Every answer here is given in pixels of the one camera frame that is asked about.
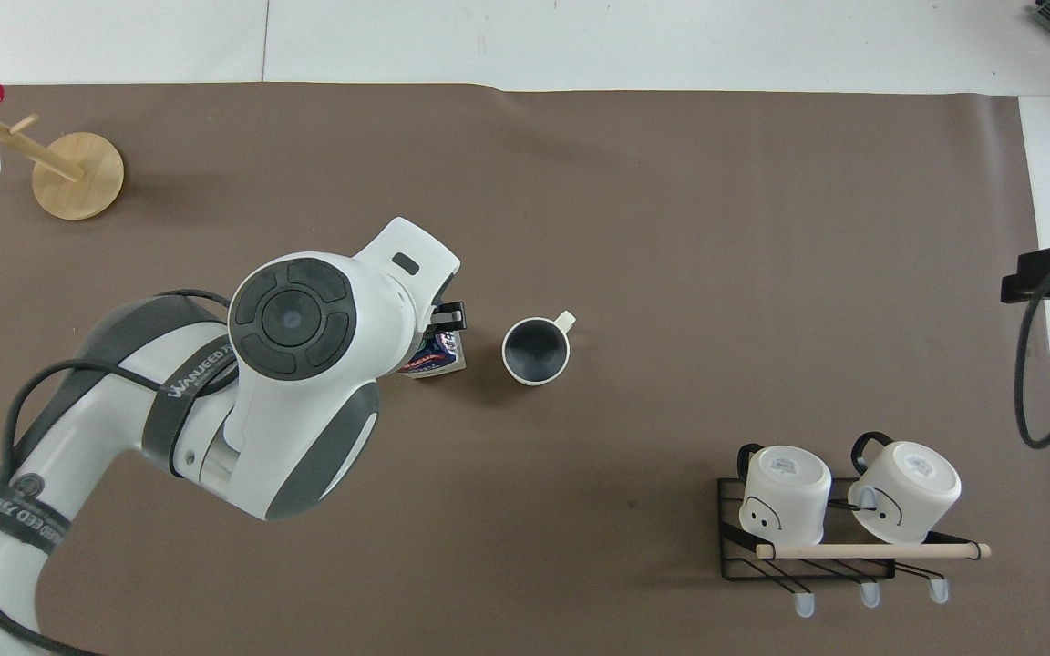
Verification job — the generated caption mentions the small blue snack packet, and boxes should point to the small blue snack packet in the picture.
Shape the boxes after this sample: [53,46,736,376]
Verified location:
[399,329,468,380]

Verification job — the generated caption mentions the white cup with dark inside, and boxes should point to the white cup with dark inside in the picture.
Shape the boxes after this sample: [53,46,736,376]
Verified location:
[500,310,578,387]

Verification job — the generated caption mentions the wooden mug tree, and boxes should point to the wooden mug tree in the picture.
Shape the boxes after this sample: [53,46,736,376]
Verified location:
[0,98,126,222]

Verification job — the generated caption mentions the white mug with black handle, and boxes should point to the white mug with black handle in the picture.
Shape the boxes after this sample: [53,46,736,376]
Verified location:
[736,442,833,546]
[846,431,963,547]

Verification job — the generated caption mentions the black wire mug rack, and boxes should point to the black wire mug rack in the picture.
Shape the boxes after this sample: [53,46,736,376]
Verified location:
[717,474,993,620]

